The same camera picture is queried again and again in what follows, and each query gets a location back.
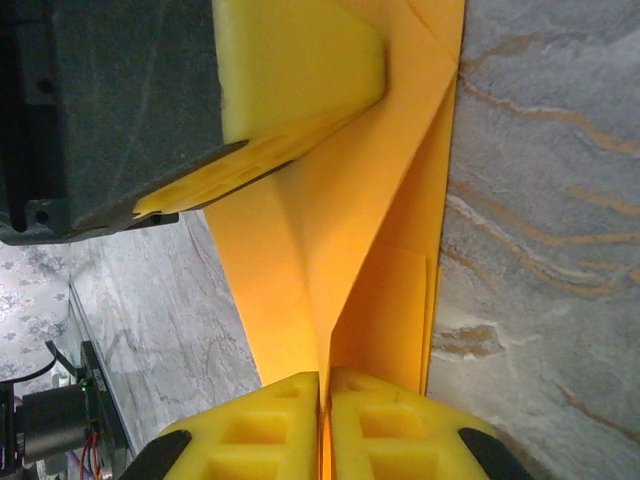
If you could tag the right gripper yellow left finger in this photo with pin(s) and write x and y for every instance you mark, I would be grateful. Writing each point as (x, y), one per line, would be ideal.
(260, 440)

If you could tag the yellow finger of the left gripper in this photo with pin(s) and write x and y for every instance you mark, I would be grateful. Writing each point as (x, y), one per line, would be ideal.
(300, 65)
(225, 175)

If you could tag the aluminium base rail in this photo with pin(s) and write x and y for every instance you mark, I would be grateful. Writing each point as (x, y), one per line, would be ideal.
(80, 320)

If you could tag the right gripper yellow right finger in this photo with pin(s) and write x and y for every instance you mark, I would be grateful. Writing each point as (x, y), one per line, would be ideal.
(400, 440)

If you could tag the black electronics module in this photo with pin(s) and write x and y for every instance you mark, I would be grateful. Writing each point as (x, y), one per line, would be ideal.
(95, 380)

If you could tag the yellow paper sheet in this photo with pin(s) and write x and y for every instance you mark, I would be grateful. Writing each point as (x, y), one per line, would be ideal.
(390, 300)

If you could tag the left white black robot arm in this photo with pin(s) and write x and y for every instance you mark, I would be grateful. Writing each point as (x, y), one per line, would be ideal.
(50, 420)

